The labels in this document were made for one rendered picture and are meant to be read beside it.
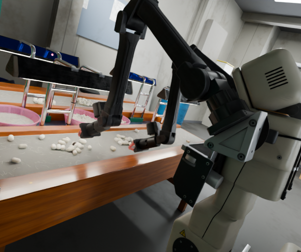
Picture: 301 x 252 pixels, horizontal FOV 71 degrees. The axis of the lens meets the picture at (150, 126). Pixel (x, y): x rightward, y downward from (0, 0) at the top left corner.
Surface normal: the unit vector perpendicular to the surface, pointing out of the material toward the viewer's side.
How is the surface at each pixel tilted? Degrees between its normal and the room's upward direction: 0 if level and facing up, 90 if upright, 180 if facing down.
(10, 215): 90
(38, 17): 90
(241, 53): 90
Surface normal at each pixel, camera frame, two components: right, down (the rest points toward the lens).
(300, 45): -0.65, -0.02
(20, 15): 0.68, 0.43
